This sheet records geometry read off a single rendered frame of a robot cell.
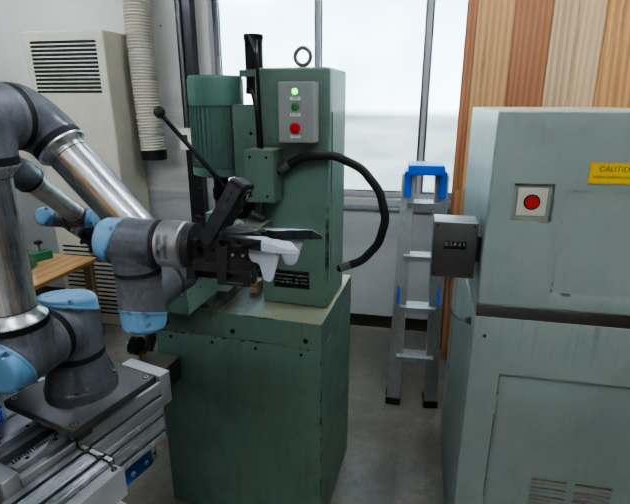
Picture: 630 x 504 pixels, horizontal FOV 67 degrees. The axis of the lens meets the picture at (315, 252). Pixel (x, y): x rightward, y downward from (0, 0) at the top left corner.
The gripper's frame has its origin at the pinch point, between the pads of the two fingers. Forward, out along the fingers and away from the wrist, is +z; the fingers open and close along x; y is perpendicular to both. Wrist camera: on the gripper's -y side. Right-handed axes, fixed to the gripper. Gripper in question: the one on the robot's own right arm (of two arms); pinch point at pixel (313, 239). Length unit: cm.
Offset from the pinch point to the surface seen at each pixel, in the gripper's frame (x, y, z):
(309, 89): -60, -31, -15
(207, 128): -72, -21, -50
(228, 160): -76, -12, -45
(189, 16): -198, -92, -119
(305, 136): -62, -19, -17
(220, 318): -66, 37, -44
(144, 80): -192, -57, -145
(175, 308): -53, 31, -52
